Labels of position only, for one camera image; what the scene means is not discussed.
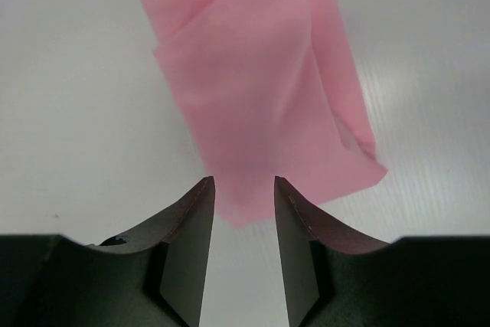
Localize light pink t shirt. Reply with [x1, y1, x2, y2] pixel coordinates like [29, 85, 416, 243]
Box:
[141, 0, 386, 226]

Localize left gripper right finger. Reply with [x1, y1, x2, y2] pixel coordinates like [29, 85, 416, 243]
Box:
[274, 177, 489, 326]

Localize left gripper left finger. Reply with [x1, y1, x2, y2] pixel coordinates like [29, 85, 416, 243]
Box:
[1, 177, 215, 326]

